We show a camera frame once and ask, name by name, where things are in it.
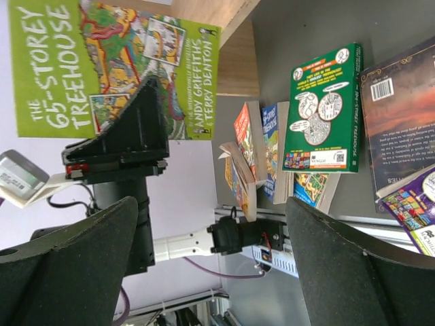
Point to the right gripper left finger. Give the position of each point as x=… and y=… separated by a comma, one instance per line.
x=72, y=276

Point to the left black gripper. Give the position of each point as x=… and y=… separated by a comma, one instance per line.
x=135, y=145

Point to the orange 78-Storey Treehouse book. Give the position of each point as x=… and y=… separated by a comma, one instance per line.
x=250, y=139

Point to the blue 26-Storey Treehouse book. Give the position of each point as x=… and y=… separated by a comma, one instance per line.
x=316, y=189

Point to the slotted grey cable duct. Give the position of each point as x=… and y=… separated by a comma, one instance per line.
x=282, y=261

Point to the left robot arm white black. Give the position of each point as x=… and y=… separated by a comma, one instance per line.
x=226, y=236

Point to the yellow 130-Storey Treehouse book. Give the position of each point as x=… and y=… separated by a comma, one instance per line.
x=240, y=179

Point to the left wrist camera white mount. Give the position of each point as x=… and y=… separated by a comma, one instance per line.
x=23, y=183

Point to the purple Treehouse book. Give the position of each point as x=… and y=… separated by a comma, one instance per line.
x=411, y=202

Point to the dark sunset cover book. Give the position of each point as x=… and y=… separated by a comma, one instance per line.
x=397, y=98

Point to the lime green 65-Storey Treehouse book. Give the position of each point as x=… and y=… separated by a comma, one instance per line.
x=75, y=65

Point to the dark green 104-Storey Treehouse book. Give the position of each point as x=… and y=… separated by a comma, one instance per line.
x=325, y=115

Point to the blue 91-Storey Treehouse book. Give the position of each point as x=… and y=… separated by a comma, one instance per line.
x=279, y=184

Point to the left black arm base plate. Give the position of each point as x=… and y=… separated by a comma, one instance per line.
x=269, y=233

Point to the wooden two-tier bookshelf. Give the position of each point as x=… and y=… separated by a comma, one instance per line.
x=237, y=68

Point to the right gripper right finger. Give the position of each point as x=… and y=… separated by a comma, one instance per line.
x=357, y=280

